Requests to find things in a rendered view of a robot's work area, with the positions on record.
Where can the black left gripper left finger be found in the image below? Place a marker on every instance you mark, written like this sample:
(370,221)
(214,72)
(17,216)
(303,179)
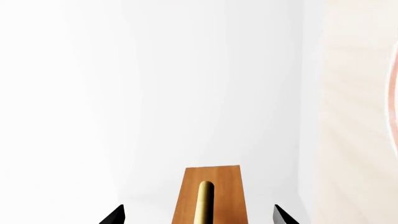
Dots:
(116,217)

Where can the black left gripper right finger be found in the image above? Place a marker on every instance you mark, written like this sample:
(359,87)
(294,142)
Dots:
(281,217)

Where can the wooden block with slot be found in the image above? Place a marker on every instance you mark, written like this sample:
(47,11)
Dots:
(230,200)

